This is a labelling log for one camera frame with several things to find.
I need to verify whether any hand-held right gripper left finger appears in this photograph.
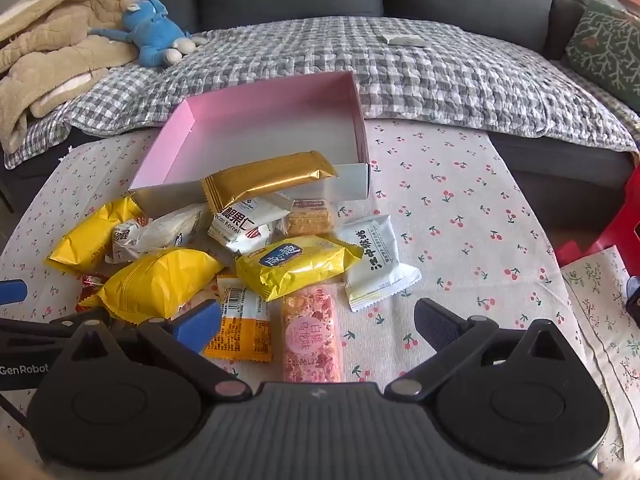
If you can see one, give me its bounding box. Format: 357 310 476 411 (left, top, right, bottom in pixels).
64 300 252 403

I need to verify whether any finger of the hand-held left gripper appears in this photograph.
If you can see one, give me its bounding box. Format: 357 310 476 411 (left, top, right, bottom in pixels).
0 306 114 342
0 279 28 306

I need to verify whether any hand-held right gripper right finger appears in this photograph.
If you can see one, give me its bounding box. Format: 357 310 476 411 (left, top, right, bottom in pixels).
385 297 577 402

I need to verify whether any orange and white packet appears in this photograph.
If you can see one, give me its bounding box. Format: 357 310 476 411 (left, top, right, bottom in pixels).
204 275 274 364

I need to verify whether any large yellow snack packet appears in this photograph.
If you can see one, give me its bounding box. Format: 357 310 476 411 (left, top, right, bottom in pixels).
79 247 224 324

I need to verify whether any red snack packet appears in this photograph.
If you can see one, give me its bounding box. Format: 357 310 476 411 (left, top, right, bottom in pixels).
75 272 109 314

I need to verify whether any white bread clear packet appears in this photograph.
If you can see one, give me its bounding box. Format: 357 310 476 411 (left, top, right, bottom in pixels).
134 203 212 257

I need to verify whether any white nut packet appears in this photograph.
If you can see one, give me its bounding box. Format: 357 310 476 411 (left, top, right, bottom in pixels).
207 192 294 256

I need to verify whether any yellow packet blue label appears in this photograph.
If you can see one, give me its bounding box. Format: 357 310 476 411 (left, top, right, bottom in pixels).
235 235 364 304

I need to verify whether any pink nougat bar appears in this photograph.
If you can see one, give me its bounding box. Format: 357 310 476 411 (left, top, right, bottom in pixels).
281 284 344 384

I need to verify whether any small white packet red print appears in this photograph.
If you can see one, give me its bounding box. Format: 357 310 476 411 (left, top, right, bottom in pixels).
104 217 152 264

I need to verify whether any clear biscuit packet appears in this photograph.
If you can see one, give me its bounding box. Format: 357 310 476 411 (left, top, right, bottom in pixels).
284 198 334 237

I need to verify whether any gold wafer bar packet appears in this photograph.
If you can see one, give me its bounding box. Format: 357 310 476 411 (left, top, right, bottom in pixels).
200 150 339 216

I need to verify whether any white box pink inside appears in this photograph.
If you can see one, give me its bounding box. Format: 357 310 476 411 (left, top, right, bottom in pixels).
127 71 372 211

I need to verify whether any cherry print tablecloth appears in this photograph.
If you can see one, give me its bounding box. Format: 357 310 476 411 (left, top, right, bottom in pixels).
0 119 629 480

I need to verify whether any beige leaf print cloth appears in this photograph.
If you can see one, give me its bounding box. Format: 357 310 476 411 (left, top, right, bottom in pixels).
560 245 640 462

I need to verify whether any red plastic stool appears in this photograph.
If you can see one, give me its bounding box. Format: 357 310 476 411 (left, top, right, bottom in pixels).
555 162 640 269

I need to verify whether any beige fleece blanket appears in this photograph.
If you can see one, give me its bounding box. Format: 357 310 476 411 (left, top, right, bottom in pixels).
0 0 139 154

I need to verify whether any grey checked quilt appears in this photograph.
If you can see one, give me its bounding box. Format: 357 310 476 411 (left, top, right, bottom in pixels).
4 15 640 171

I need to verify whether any white paper packet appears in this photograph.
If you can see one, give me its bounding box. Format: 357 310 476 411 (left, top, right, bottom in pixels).
382 31 430 47

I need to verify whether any blue plush toy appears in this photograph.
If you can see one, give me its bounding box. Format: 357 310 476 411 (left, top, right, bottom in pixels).
89 0 207 68

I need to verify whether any green branch print cushion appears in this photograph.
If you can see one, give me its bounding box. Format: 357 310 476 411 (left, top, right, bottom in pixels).
565 0 640 114

